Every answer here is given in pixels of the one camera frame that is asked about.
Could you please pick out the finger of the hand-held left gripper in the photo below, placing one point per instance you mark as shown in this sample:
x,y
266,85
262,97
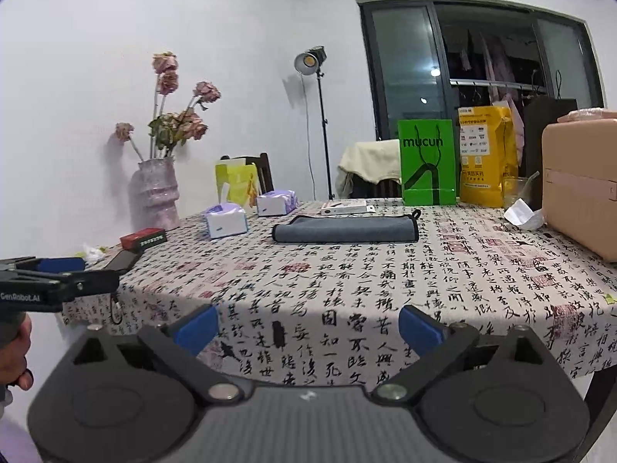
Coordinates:
x,y
91,283
60,265

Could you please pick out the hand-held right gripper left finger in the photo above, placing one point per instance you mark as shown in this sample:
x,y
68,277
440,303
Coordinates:
x,y
196,330

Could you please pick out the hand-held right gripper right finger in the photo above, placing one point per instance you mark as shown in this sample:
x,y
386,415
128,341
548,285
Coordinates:
x,y
420,329

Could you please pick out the grey towel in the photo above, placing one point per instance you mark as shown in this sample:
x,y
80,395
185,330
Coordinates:
x,y
342,230

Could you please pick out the person's left hand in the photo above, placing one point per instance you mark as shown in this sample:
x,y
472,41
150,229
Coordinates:
x,y
17,361

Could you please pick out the crumpled white plastic wrapper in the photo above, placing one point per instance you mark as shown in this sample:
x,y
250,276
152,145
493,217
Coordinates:
x,y
91,251

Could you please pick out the black phone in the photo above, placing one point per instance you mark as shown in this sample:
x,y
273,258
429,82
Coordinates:
x,y
121,261

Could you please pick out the red small box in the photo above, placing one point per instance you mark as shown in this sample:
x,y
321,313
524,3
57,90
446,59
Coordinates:
x,y
142,240

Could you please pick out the purple ceramic vase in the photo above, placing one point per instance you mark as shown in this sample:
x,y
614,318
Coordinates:
x,y
156,197

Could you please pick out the purple white tissue pack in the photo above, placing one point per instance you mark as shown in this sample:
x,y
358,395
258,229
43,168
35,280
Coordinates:
x,y
225,222
275,203

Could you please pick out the flat white box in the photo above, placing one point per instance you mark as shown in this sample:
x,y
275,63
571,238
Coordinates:
x,y
344,208

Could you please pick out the dark chair under cloth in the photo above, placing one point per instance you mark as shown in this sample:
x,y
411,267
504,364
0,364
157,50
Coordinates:
x,y
385,189

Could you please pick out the yellow green gift bag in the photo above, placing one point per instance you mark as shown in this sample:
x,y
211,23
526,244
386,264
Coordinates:
x,y
234,183

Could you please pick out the crumpled white paper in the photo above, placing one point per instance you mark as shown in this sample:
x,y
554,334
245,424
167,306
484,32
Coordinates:
x,y
523,214

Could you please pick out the green paper bag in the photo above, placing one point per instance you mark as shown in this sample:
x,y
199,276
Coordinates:
x,y
426,169

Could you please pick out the clear plastic cup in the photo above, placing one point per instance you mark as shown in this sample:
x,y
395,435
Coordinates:
x,y
516,188

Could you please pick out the dried pink roses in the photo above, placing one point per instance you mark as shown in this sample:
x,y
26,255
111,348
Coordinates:
x,y
168,128

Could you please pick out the cream cloth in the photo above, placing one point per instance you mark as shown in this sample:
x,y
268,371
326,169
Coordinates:
x,y
369,161

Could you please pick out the dark wooden chair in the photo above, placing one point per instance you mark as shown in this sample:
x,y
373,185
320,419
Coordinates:
x,y
264,169

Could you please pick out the yellow plastic bag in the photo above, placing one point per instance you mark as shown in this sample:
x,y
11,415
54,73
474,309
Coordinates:
x,y
487,154

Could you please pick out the small yellow-green clip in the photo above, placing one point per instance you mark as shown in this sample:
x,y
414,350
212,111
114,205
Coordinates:
x,y
611,298

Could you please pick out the beige suitcase box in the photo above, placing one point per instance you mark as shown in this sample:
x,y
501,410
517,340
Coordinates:
x,y
581,188

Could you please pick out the black paper bag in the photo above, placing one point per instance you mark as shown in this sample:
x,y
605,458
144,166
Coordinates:
x,y
544,128

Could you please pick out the dark framed glass window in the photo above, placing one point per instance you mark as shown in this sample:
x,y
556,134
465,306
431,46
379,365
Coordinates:
x,y
402,67

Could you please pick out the pink bubble wrap bundle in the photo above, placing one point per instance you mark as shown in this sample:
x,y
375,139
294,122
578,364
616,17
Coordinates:
x,y
590,114

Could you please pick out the hanging pink garment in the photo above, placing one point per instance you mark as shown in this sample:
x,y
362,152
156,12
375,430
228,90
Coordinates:
x,y
501,65

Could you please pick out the studio light on stand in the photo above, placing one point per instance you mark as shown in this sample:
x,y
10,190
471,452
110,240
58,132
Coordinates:
x,y
311,61

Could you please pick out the metal clothes rail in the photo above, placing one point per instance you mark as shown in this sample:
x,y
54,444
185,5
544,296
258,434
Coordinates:
x,y
496,84

